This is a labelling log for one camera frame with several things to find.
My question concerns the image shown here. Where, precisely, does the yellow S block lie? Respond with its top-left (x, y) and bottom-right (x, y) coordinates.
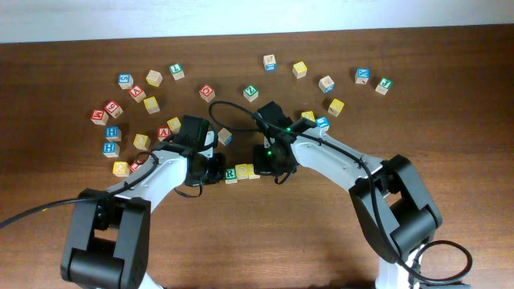
top-left (235, 164), bottom-right (249, 180)
top-left (247, 164), bottom-right (260, 179)

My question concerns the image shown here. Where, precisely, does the green R block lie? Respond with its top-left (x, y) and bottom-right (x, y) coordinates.
top-left (225, 168), bottom-right (238, 185)

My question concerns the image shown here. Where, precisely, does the blue P block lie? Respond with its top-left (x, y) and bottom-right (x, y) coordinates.
top-left (218, 128), bottom-right (234, 146)

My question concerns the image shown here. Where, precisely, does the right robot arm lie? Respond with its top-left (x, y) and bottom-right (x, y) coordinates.
top-left (251, 102), bottom-right (443, 288)

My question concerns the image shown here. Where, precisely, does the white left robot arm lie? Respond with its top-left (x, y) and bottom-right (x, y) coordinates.
top-left (60, 116), bottom-right (225, 289)

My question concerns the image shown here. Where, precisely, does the yellow C block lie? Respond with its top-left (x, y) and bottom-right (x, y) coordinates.
top-left (167, 117), bottom-right (182, 134)

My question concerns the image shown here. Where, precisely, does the red A block lower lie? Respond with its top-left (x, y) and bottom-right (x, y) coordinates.
top-left (157, 126), bottom-right (172, 141)

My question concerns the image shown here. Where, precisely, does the red a block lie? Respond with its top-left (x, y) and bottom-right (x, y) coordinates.
top-left (128, 85), bottom-right (146, 103)
top-left (157, 126), bottom-right (172, 141)

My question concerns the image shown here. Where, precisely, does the yellow E block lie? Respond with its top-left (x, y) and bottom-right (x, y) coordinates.
top-left (301, 111), bottom-right (316, 122)

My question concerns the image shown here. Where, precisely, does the blue L block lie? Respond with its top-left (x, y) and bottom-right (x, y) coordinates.
top-left (316, 116), bottom-right (330, 132)

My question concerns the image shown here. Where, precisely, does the yellow O block middle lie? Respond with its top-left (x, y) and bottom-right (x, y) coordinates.
top-left (133, 134), bottom-right (151, 150)

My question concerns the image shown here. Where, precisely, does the yellow o block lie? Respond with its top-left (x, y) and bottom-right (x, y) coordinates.
top-left (112, 161), bottom-right (131, 177)
top-left (133, 134), bottom-right (151, 150)

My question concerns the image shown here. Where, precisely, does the red I block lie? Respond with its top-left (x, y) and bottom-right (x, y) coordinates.
top-left (129, 161), bottom-right (141, 173)

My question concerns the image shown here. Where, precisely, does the green Z block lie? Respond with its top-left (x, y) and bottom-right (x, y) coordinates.
top-left (243, 85), bottom-right (259, 102)

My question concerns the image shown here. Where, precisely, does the red Q block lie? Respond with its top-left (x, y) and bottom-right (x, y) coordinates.
top-left (199, 84), bottom-right (215, 103)

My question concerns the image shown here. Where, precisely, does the yellow block right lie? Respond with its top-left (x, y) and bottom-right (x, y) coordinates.
top-left (328, 99), bottom-right (345, 116)

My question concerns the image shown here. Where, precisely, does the yellow X block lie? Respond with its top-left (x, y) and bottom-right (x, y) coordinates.
top-left (144, 96), bottom-right (160, 114)

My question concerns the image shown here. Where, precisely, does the blue D block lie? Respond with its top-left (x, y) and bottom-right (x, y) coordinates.
top-left (318, 75), bottom-right (335, 93)

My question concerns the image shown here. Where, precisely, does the yellow M block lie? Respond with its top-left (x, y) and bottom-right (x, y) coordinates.
top-left (292, 61), bottom-right (308, 79)

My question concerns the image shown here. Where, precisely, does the blue H block lower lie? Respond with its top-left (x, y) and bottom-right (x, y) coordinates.
top-left (102, 142), bottom-right (120, 157)

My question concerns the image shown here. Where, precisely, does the blue h block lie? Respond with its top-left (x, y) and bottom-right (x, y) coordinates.
top-left (102, 142), bottom-right (120, 157)
top-left (105, 126), bottom-right (122, 142)

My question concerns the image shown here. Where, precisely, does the blue block far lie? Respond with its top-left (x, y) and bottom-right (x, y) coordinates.
top-left (263, 55), bottom-right (277, 71)

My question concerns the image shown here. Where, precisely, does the blue H block upper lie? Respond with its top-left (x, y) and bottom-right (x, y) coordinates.
top-left (105, 126), bottom-right (122, 142)

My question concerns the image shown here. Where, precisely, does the red A block upper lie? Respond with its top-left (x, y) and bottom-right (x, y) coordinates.
top-left (128, 85), bottom-right (146, 103)

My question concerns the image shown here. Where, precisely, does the green L block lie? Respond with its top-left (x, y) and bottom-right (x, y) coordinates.
top-left (169, 63), bottom-right (185, 80)

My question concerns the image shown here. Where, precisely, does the yellow 8 block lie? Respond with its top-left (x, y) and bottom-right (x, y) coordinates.
top-left (145, 70), bottom-right (163, 88)

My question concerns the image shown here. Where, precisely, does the red 9 block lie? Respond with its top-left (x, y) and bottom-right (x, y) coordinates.
top-left (104, 100), bottom-right (123, 118)

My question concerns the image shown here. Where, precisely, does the red M block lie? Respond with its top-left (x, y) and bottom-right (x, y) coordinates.
top-left (91, 109), bottom-right (108, 125)

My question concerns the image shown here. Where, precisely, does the blue 5 block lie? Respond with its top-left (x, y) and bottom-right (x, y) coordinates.
top-left (117, 73), bottom-right (134, 90)

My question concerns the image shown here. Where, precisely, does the blue X block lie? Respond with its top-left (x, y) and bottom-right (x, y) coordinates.
top-left (355, 67), bottom-right (370, 84)

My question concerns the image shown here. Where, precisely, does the green J block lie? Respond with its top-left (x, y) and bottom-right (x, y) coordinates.
top-left (375, 77), bottom-right (394, 96)

